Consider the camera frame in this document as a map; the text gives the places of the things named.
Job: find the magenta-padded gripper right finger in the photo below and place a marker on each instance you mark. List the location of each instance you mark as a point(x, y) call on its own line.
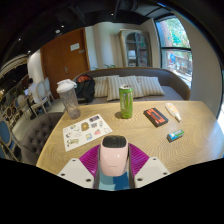
point(151, 170)

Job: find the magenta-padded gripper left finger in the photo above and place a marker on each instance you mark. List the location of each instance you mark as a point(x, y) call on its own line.
point(75, 171)

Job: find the pink and black computer mouse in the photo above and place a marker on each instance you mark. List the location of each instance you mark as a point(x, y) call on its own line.
point(114, 158)

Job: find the white sticker sheet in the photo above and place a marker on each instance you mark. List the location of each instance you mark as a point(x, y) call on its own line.
point(85, 133)

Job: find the small green blue packet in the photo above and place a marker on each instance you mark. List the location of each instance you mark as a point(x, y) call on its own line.
point(175, 135)

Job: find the grey tufted chair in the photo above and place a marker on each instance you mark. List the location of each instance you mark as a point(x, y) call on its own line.
point(38, 136)

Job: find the flat black and red box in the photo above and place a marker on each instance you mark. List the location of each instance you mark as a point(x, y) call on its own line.
point(156, 117)

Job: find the white squeeze tube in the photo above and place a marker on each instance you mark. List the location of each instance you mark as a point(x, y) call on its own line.
point(172, 111)

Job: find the green drink can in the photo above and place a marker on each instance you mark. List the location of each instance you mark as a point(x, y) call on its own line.
point(126, 103)

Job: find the clear shaker bottle white lid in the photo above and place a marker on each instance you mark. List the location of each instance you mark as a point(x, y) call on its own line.
point(70, 100)

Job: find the striped cushion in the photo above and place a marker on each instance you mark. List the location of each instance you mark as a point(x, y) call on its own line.
point(115, 87)
point(150, 85)
point(100, 86)

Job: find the group of dining chairs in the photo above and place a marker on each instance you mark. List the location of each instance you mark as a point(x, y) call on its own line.
point(43, 93)

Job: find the grey curved sofa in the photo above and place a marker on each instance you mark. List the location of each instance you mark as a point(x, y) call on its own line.
point(173, 83)

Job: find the brown wooden door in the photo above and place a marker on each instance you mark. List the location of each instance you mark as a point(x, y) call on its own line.
point(60, 60)

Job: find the black-framed window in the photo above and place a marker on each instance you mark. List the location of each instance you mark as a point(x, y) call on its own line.
point(175, 50)

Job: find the glass-door cabinet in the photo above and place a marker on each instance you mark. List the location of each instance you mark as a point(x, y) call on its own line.
point(136, 48)

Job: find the white paper door sign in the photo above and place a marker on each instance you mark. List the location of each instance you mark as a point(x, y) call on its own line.
point(75, 46)

